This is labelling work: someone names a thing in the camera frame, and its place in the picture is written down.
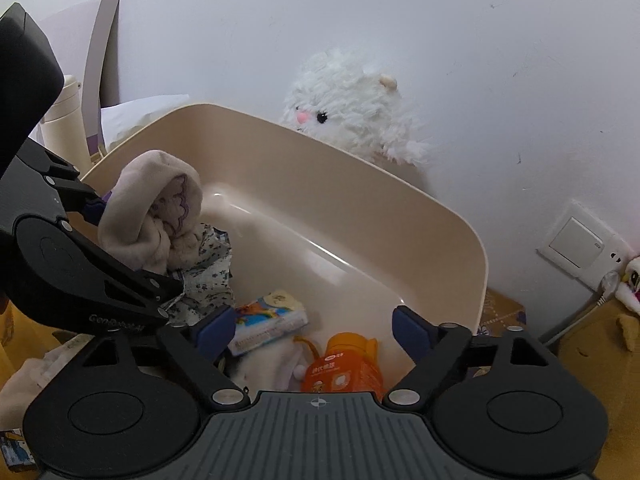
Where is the white fluffy bag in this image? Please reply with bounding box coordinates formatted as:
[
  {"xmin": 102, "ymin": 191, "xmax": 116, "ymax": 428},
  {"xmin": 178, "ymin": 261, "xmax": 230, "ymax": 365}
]
[{"xmin": 231, "ymin": 336, "xmax": 321, "ymax": 392}]

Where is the colourful tissue pack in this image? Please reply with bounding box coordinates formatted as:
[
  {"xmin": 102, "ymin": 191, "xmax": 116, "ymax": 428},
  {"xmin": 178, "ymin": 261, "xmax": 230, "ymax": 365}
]
[{"xmin": 226, "ymin": 289, "xmax": 309, "ymax": 359}]

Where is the tissue box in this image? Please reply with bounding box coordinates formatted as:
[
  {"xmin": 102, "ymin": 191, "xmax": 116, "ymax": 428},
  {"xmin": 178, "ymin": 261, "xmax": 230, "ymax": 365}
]
[{"xmin": 99, "ymin": 93, "xmax": 191, "ymax": 154}]

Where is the white floral cloth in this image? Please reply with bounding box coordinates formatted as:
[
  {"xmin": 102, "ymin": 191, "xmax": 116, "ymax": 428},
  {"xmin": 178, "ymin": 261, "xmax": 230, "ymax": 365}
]
[{"xmin": 170, "ymin": 224, "xmax": 236, "ymax": 327}]

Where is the brown floral table mat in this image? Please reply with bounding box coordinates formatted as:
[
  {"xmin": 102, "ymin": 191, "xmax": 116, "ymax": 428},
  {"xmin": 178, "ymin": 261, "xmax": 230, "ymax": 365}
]
[{"xmin": 472, "ymin": 287, "xmax": 527, "ymax": 377}]

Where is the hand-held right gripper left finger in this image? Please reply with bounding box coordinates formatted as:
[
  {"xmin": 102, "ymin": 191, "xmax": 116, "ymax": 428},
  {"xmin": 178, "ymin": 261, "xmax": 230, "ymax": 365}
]
[{"xmin": 75, "ymin": 305, "xmax": 251, "ymax": 407}]

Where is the white wall socket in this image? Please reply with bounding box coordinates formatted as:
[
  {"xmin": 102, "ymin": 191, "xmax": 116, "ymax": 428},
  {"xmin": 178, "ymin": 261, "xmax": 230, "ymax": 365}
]
[{"xmin": 590, "ymin": 234, "xmax": 634, "ymax": 292}]

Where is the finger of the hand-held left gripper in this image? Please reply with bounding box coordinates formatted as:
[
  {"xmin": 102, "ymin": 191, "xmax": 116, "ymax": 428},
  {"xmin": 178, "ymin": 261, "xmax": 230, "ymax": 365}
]
[
  {"xmin": 65, "ymin": 219, "xmax": 185, "ymax": 337},
  {"xmin": 47, "ymin": 174, "xmax": 109, "ymax": 227}
]

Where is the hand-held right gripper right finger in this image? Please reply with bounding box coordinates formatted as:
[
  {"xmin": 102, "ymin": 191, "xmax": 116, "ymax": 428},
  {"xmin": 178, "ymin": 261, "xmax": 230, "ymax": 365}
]
[{"xmin": 383, "ymin": 304, "xmax": 561, "ymax": 407}]

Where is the red santa hat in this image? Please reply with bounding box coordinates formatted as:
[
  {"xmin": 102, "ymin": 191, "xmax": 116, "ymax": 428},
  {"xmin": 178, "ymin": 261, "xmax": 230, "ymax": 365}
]
[{"xmin": 617, "ymin": 255, "xmax": 640, "ymax": 316}]

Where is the white purple board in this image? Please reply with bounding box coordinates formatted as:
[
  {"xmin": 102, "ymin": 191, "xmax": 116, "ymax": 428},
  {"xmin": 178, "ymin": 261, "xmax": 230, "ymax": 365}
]
[{"xmin": 36, "ymin": 0, "xmax": 121, "ymax": 157}]

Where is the white power cable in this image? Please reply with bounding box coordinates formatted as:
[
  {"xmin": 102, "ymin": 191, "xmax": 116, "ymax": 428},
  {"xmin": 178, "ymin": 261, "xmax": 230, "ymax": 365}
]
[{"xmin": 541, "ymin": 270, "xmax": 621, "ymax": 347}]

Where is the white wall switch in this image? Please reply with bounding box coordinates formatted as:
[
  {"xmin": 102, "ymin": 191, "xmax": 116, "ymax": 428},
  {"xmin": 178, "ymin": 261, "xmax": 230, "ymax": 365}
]
[{"xmin": 537, "ymin": 200, "xmax": 619, "ymax": 286}]

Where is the orange packet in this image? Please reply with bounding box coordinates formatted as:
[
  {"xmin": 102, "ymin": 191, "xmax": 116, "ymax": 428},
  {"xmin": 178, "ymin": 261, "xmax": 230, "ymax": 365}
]
[{"xmin": 300, "ymin": 332, "xmax": 384, "ymax": 394}]

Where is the brown capybara plush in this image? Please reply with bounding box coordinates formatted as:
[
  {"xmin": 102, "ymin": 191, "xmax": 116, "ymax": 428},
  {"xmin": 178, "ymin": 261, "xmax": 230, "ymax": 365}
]
[{"xmin": 554, "ymin": 300, "xmax": 640, "ymax": 480}]

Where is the white fluffy plush toy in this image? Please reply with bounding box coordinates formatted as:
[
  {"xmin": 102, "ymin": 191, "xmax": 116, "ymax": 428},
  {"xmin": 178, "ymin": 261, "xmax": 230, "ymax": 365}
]
[{"xmin": 279, "ymin": 47, "xmax": 431, "ymax": 166}]

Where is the beige plastic basin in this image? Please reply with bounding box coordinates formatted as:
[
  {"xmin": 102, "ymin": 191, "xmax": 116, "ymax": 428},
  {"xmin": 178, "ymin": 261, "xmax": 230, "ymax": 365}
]
[{"xmin": 80, "ymin": 103, "xmax": 489, "ymax": 394}]

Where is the white thermos bottle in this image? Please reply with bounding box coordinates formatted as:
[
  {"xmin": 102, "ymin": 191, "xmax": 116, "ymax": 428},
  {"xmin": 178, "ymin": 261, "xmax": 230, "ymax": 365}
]
[{"xmin": 39, "ymin": 74, "xmax": 91, "ymax": 171}]

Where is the cartoon printed box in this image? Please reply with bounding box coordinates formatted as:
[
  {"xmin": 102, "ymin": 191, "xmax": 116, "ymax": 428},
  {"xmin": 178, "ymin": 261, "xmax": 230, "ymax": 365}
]
[{"xmin": 0, "ymin": 429, "xmax": 39, "ymax": 472}]

